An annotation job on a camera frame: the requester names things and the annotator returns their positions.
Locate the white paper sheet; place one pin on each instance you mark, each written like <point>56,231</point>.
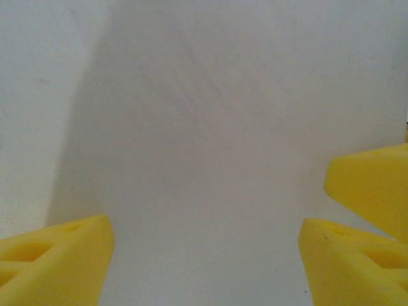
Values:
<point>204,127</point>

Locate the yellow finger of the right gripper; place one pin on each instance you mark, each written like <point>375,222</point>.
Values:
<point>373,188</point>

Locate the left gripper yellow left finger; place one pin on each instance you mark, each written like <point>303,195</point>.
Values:
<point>63,271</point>

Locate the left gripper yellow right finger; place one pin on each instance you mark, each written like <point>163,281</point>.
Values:
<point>344,274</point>

